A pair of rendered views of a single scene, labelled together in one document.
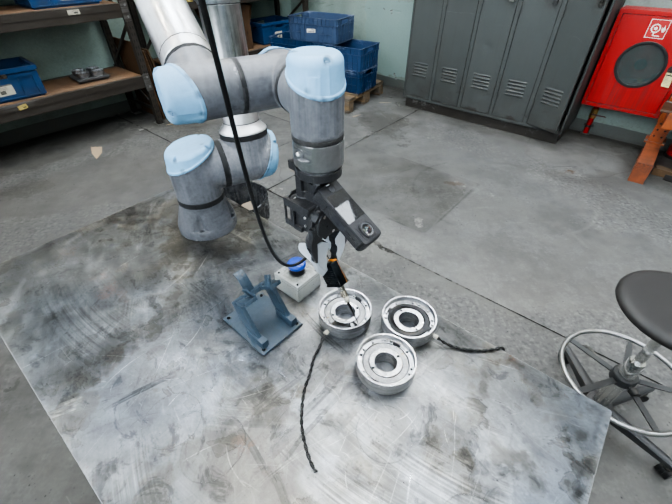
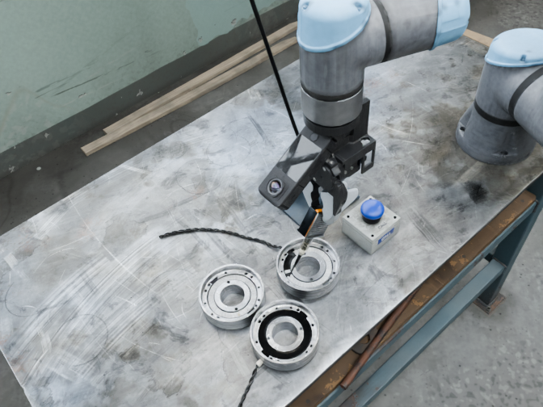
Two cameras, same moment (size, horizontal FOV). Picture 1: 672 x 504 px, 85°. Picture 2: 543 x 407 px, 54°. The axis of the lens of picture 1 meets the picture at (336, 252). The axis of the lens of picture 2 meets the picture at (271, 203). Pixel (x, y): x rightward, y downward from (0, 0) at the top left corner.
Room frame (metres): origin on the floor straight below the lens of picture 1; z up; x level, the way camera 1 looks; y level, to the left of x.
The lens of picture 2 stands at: (0.55, -0.48, 1.57)
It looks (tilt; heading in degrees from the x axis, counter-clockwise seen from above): 51 degrees down; 105
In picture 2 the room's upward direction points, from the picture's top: 7 degrees counter-clockwise
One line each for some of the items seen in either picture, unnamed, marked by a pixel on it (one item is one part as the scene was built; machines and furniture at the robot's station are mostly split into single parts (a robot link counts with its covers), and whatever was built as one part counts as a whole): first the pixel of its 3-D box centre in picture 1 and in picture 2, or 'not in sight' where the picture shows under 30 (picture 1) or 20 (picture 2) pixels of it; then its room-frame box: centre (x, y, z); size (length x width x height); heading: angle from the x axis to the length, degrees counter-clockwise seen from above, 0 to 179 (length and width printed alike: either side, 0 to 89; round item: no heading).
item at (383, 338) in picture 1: (385, 364); (233, 298); (0.36, -0.09, 0.82); 0.10 x 0.10 x 0.04
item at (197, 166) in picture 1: (196, 167); (520, 72); (0.81, 0.34, 0.97); 0.13 x 0.12 x 0.14; 119
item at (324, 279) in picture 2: (345, 314); (308, 269); (0.48, -0.02, 0.82); 0.08 x 0.08 x 0.02
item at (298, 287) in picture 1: (296, 277); (372, 222); (0.58, 0.09, 0.82); 0.08 x 0.07 x 0.05; 50
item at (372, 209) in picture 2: (297, 269); (371, 215); (0.58, 0.08, 0.85); 0.04 x 0.04 x 0.05
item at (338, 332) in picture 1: (345, 314); (308, 269); (0.48, -0.02, 0.82); 0.10 x 0.10 x 0.04
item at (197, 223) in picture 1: (204, 208); (500, 119); (0.81, 0.35, 0.85); 0.15 x 0.15 x 0.10
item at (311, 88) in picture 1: (315, 96); (334, 39); (0.51, 0.03, 1.23); 0.09 x 0.08 x 0.11; 29
